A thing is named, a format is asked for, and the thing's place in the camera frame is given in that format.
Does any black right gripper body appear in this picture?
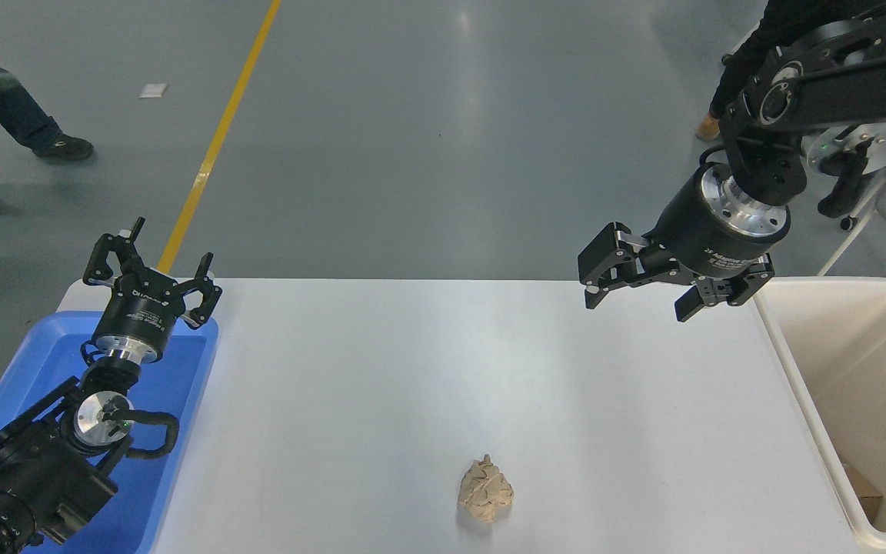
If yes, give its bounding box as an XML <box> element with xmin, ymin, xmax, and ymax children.
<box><xmin>643</xmin><ymin>168</ymin><xmax>779</xmax><ymax>288</ymax></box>

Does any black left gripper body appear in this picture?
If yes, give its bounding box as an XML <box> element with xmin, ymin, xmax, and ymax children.
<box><xmin>94</xmin><ymin>269</ymin><xmax>185</xmax><ymax>347</ymax></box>

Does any person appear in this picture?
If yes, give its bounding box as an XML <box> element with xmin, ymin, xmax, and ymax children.
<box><xmin>695</xmin><ymin>0</ymin><xmax>821</xmax><ymax>143</ymax></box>
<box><xmin>0</xmin><ymin>8</ymin><xmax>95</xmax><ymax>230</ymax></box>

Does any large pale plastic bin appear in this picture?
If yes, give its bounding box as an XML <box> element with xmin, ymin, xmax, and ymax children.
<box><xmin>749</xmin><ymin>277</ymin><xmax>886</xmax><ymax>553</ymax></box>

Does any tan paper ball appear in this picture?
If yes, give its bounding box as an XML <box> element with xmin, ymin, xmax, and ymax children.
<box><xmin>458</xmin><ymin>454</ymin><xmax>515</xmax><ymax>524</ymax></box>

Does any blue plastic tray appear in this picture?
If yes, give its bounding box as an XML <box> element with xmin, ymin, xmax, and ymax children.
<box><xmin>0</xmin><ymin>310</ymin><xmax>220</xmax><ymax>554</ymax></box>

